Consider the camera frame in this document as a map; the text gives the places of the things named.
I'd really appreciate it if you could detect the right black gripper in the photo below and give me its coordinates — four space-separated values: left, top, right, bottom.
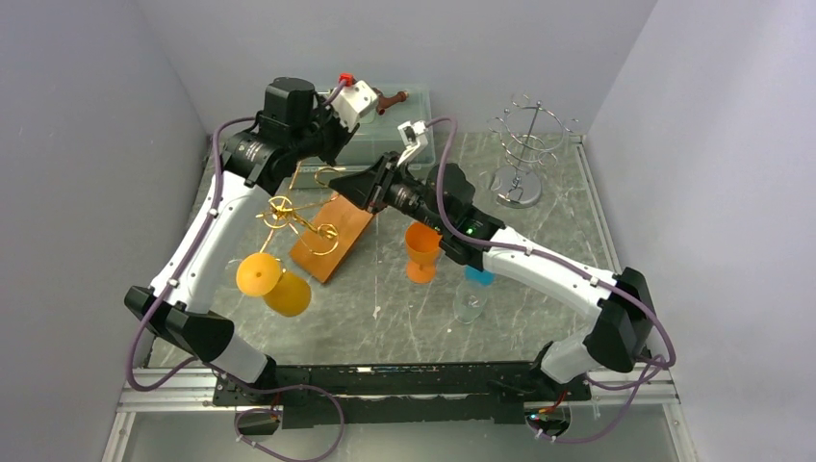
330 159 445 237

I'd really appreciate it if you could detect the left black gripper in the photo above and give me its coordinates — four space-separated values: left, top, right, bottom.
292 94 360 167

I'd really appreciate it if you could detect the gold wire wine glass rack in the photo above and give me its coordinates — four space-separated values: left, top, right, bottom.
256 192 373 284

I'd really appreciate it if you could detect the orange plastic wine glass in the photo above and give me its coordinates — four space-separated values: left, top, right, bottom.
404 222 441 284

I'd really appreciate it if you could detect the yellow frosted wine glass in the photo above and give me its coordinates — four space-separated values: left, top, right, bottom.
236 252 312 318

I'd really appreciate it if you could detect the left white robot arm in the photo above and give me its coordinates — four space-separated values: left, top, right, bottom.
124 75 378 404

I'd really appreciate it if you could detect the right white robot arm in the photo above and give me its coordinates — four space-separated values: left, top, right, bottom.
328 153 655 399

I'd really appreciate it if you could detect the blue plastic wine glass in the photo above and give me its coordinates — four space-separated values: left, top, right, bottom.
464 266 496 287

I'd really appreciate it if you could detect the brown pipe fitting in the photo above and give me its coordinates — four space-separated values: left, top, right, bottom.
372 88 409 116

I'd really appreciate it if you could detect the clear plastic storage box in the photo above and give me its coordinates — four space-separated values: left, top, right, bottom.
293 83 432 189

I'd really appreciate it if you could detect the clear stemless glass front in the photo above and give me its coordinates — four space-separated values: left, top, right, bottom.
453 279 489 324

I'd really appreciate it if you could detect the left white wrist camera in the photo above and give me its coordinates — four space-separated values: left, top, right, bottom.
330 73 379 132

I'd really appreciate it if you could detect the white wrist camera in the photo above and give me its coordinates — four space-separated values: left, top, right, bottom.
396 120 428 167
330 73 379 132

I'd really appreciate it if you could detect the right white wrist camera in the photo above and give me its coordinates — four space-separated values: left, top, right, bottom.
396 120 428 167

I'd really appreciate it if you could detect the silver wire cup rack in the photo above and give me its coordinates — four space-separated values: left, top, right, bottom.
488 94 579 209

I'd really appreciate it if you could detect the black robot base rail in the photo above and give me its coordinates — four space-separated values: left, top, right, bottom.
213 361 591 429

